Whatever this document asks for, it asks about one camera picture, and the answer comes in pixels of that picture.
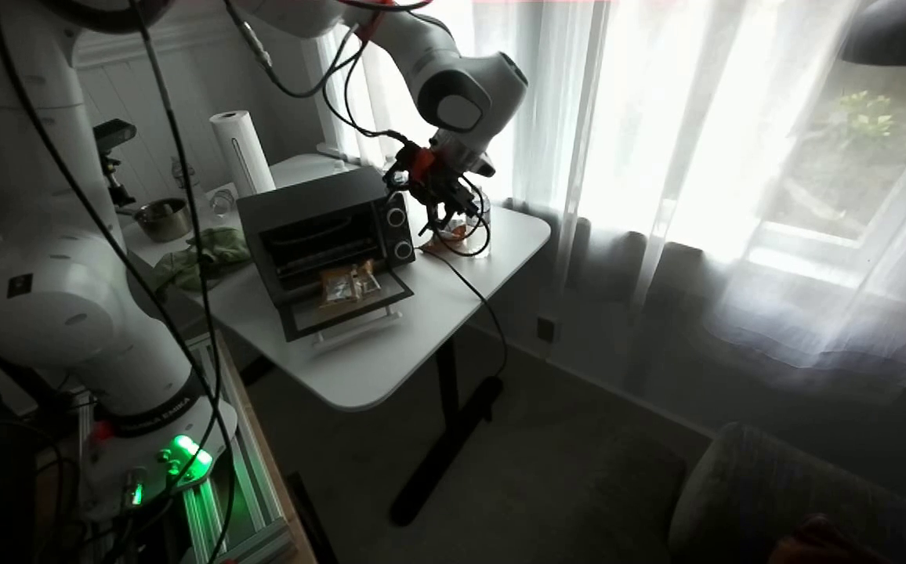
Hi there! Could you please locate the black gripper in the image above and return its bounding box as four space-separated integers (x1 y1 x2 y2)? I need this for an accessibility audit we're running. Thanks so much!
392 140 489 229

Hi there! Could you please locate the orange snack packet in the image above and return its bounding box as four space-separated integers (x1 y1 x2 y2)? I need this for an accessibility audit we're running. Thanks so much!
428 220 485 256
316 256 387 310

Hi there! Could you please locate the glass toaster oven door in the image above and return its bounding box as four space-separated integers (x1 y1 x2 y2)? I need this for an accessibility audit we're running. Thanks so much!
280 261 420 353

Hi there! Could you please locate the grey toaster oven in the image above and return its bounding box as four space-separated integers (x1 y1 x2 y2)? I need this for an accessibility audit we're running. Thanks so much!
235 162 420 310

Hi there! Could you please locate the white paper towel roll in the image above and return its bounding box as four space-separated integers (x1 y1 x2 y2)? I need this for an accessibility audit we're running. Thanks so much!
207 107 280 200

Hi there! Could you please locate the green cloth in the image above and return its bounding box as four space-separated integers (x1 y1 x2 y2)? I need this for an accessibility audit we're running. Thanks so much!
151 227 258 299

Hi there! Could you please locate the white sheer curtain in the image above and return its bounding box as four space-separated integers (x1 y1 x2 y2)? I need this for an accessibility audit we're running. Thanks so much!
439 0 906 404

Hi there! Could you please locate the black table leg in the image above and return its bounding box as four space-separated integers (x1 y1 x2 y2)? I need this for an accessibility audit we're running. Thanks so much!
384 336 508 529

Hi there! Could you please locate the metal bowl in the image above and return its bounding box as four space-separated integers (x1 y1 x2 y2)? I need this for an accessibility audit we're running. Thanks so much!
130 196 194 245

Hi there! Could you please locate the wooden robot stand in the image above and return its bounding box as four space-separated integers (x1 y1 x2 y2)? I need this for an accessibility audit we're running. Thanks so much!
183 330 319 564

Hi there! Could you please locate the grey armchair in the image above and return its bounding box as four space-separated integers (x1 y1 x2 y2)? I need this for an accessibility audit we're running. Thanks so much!
663 419 906 564

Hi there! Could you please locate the dark lamp shade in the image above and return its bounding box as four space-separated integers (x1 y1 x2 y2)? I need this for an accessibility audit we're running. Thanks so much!
838 0 906 74

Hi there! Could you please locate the black oven power cord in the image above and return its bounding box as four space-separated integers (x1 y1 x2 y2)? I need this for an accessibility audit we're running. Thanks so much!
434 249 511 383

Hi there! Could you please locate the black camera on tripod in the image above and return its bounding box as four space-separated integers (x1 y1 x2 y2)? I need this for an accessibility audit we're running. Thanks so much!
92 117 142 212

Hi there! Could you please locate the window with white frame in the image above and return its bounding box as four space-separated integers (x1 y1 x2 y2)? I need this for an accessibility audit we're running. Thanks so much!
752 56 906 287

